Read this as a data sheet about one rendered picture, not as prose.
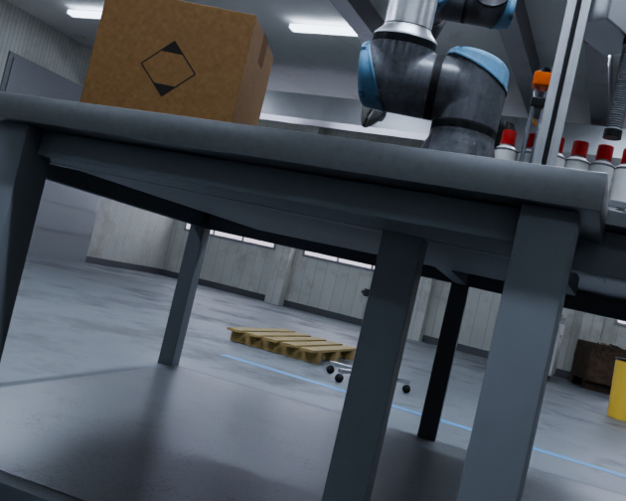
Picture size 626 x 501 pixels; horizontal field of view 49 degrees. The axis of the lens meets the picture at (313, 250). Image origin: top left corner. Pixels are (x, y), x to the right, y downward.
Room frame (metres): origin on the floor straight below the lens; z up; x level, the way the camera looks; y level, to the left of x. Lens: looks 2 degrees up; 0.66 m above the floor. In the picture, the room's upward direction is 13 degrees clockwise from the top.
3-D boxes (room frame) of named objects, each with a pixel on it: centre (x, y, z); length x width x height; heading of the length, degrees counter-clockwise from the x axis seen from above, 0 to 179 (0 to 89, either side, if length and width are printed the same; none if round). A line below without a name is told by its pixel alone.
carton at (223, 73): (1.41, 0.34, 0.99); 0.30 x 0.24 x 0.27; 85
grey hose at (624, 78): (1.39, -0.54, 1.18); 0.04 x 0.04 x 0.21
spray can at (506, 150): (1.54, -0.38, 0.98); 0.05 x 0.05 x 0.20
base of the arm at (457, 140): (1.21, -0.21, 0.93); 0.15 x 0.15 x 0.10
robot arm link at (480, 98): (1.21, -0.21, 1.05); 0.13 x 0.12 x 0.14; 80
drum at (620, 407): (6.63, -3.28, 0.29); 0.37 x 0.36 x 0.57; 154
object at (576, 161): (1.50, -0.52, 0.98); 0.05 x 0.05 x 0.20
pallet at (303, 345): (6.03, -0.04, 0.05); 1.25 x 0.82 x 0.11; 156
